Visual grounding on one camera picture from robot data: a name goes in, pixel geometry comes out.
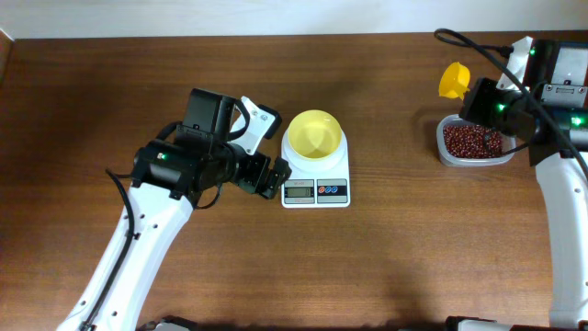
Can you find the clear plastic food container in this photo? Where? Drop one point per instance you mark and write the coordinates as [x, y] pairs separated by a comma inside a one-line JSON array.
[[447, 159]]

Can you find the white digital kitchen scale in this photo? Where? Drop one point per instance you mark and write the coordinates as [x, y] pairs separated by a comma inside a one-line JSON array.
[[316, 183]]

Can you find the red azuki beans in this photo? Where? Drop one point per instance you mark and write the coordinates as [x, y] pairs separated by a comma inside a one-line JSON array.
[[472, 142]]

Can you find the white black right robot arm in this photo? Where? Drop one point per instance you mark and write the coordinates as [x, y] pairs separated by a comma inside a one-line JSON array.
[[541, 99]]

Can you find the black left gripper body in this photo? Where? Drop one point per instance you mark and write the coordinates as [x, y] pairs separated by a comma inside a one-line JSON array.
[[259, 172]]

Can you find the yellow plastic bowl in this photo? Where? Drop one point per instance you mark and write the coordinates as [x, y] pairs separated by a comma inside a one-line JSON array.
[[314, 134]]

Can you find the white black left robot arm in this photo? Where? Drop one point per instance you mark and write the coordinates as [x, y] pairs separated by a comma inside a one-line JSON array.
[[214, 144]]

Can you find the yellow plastic scoop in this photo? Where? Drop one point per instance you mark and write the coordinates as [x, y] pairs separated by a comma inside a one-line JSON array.
[[455, 81]]

